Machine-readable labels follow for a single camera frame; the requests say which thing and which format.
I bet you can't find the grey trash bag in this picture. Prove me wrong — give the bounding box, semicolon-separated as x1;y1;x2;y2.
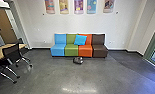
72;56;85;65

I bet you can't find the green sofa seat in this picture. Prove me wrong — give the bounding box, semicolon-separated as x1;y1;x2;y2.
64;33;80;57

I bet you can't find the cyan square cushion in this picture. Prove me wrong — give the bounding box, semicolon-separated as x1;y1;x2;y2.
73;34;88;46

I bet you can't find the orange sofa seat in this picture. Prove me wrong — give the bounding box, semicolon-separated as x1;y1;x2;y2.
77;33;94;58

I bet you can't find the blue sofa seat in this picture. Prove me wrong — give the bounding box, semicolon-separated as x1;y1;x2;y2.
50;32;68;57

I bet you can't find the brown sofa seat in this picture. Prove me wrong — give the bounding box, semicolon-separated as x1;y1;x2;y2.
91;33;109;59

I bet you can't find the brown wooden panel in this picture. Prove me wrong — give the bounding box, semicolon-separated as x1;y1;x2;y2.
0;8;18;45

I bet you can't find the wooden table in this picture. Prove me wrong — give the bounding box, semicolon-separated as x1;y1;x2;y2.
0;43;28;63

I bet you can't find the wall poster purple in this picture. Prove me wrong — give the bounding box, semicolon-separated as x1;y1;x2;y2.
73;0;85;15

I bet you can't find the wall poster yellow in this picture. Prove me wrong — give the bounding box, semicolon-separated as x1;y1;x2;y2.
58;0;70;15

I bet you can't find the wall poster light blue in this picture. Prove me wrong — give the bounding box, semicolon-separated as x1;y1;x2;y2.
86;0;98;15

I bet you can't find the wall poster red and blue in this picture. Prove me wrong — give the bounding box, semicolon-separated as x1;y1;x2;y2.
44;0;56;15

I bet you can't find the wall poster pink beige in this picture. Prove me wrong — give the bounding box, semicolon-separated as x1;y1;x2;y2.
102;0;116;14

